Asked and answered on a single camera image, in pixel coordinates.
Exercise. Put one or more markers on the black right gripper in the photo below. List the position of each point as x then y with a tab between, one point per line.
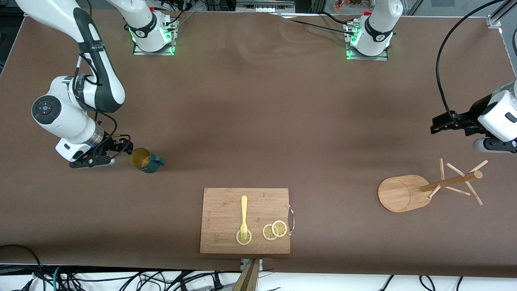
110	145

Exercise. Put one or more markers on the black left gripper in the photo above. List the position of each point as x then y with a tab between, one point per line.
473	112

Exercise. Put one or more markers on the dark teal mug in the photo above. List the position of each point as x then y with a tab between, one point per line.
151	163

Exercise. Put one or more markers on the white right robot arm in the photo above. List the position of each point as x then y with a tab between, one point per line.
60	117

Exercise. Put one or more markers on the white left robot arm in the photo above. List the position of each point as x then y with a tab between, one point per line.
377	28

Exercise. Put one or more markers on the wooden mug rack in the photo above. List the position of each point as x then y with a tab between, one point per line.
400	194

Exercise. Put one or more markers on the wooden cutting board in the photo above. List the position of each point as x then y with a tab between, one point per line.
222	218

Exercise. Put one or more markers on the yellow plastic fork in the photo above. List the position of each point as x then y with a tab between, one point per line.
244	210

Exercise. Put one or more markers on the lemon slice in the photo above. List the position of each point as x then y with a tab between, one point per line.
247	241
267	233
279	228

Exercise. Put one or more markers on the black power plug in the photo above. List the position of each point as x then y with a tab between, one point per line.
218	283

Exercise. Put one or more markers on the brown wooden beam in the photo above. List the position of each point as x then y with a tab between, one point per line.
247	279

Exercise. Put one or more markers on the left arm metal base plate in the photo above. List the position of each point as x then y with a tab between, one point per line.
383	58

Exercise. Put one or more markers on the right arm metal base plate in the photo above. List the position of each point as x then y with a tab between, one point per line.
139	52

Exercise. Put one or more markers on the aluminium frame profile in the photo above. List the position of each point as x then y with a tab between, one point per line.
494	20

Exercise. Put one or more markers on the small metal bracket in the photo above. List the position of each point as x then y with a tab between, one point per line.
260	264

